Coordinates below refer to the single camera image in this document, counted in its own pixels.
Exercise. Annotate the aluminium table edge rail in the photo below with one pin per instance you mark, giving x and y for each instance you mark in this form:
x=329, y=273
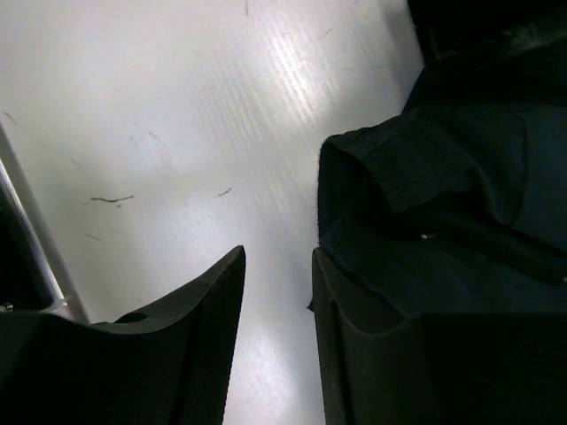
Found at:
x=33, y=275

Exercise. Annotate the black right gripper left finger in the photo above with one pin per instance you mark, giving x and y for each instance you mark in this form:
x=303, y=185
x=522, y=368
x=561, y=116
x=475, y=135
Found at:
x=168, y=362

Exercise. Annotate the dark navy shorts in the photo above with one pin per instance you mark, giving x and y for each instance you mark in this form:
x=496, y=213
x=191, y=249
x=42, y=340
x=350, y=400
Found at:
x=458, y=204

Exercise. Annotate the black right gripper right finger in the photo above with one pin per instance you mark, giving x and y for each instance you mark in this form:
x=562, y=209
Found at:
x=380, y=367

